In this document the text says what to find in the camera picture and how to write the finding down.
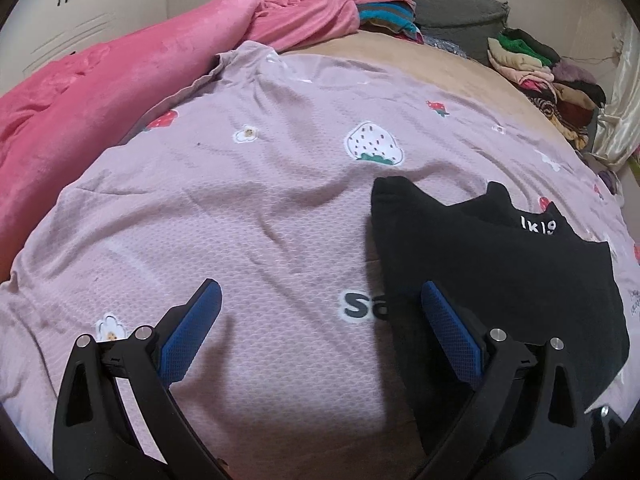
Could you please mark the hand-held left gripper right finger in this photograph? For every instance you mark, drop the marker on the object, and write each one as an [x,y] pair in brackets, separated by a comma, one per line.
[452,332]

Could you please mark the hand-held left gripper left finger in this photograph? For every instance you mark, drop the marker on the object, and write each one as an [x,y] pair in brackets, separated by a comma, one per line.
[192,327]

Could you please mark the cream satin curtain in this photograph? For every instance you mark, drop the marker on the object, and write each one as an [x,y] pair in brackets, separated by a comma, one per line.
[620,110]

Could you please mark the pink plush blanket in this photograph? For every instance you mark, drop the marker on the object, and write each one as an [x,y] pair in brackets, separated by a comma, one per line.
[125,90]

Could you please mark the white wardrobe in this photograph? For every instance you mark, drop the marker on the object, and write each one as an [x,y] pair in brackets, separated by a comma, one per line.
[100,10]

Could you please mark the beige bed mattress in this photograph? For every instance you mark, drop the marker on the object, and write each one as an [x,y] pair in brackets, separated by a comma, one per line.
[425,75]

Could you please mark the pile of folded clothes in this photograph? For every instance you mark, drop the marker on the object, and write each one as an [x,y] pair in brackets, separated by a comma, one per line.
[530,60]

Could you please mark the black garment with white print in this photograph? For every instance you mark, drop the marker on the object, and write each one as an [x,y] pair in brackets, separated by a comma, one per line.
[500,270]

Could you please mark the lilac strawberry print sheet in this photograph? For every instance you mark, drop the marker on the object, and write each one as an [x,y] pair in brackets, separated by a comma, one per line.
[225,200]

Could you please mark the colourful striped cloth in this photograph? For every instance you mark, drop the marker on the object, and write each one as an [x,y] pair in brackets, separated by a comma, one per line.
[385,16]

